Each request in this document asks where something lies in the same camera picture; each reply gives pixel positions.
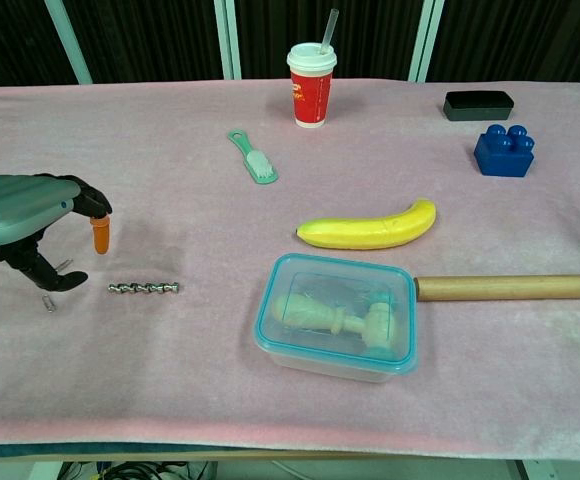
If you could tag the black pleated curtain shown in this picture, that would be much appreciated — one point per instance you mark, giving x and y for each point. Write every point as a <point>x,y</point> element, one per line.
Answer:
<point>155,35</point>

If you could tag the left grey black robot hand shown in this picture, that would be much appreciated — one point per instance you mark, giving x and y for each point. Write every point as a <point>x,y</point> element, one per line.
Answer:
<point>15,205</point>

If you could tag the white table leg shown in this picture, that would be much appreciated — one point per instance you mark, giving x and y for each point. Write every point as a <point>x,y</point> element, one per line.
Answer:
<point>518,471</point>
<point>45,471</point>

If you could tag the pale green frame post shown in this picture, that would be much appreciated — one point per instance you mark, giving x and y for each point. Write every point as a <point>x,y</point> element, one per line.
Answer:
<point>70,42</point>
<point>426,40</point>
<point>227,40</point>

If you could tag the yellow toy banana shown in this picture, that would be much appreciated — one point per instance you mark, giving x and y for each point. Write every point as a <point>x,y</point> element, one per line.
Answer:
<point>360,235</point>

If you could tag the translucent drinking straw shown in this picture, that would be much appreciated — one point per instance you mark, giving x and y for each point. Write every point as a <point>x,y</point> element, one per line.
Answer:
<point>329,30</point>

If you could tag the wooden rolling pin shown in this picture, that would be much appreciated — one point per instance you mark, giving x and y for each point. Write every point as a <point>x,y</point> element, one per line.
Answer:
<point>510,287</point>

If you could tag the silver metal chain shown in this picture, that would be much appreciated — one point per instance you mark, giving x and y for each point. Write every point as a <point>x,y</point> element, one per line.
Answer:
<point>145,288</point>

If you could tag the clear container blue rim lid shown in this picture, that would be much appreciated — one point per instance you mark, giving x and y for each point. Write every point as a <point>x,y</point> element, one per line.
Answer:
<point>340,370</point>

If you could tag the green white bristle brush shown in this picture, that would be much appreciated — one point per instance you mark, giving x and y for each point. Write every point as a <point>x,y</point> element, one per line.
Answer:
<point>257,167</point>

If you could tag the pink tablecloth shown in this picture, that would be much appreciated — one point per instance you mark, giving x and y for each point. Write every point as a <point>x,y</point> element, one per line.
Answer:
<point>170,375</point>

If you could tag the red paper cup white lid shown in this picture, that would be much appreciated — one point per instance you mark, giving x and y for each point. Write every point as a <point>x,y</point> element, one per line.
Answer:
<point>310,100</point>

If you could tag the cream toy hammer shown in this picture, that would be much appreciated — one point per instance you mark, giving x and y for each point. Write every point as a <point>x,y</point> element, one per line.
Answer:
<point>305,312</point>

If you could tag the blue toy building block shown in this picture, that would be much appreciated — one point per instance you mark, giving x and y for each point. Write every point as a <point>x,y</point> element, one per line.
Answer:
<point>500,160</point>

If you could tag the black rectangular box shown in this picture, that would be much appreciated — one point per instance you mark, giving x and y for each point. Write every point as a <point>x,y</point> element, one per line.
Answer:
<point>475,114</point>

